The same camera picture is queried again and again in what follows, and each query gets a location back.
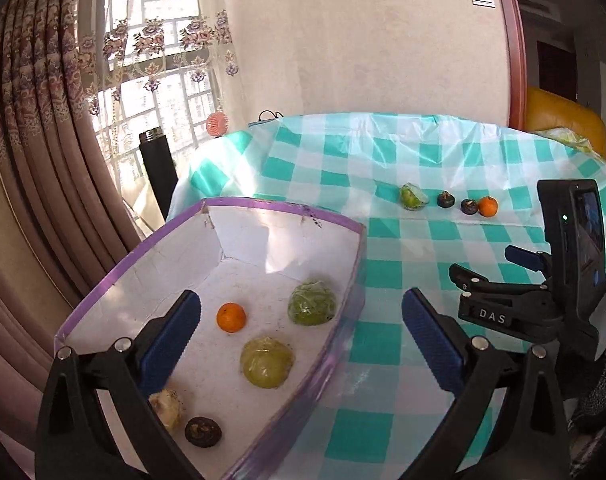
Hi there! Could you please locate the orange mandarin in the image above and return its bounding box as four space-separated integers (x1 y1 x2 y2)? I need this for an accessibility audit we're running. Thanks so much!
216 302 247 334
478 196 499 218

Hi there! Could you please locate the dark mushroom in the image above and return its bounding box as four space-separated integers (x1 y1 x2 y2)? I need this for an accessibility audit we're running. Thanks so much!
437 191 456 209
460 198 478 216
184 416 223 448

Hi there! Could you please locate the large cut pear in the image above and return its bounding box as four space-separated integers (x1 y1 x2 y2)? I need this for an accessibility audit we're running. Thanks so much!
148 388 185 434

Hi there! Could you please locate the green fruit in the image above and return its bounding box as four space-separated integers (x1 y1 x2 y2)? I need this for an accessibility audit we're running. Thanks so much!
399 182 430 210
288 281 337 326

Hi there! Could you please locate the small yellow pear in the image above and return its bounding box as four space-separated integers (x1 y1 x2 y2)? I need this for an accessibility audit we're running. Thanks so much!
240 336 295 389

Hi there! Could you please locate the teal checkered plastic tablecloth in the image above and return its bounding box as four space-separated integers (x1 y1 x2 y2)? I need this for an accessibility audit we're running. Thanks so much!
171 113 606 479

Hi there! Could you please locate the yellow chair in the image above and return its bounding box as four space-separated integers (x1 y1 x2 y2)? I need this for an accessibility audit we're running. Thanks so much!
525 86 606 159

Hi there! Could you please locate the brown drape curtain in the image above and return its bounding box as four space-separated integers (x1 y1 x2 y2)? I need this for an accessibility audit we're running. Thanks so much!
0 0 140 449

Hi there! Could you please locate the purple cardboard box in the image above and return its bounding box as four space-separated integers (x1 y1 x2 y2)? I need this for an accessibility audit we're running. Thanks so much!
54 197 366 479

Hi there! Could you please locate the black thermos bottle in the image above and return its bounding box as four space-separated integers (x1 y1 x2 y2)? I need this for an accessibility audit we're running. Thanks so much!
140 127 178 220

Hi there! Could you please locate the pink round object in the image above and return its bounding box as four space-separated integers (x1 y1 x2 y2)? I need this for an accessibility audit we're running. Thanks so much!
205 112 229 138

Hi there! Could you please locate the floral lace curtain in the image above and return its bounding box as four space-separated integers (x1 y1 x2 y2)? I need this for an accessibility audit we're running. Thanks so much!
76 0 245 203

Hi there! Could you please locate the red wooden door frame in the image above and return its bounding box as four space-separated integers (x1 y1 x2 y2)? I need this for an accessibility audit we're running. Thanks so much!
500 0 528 130

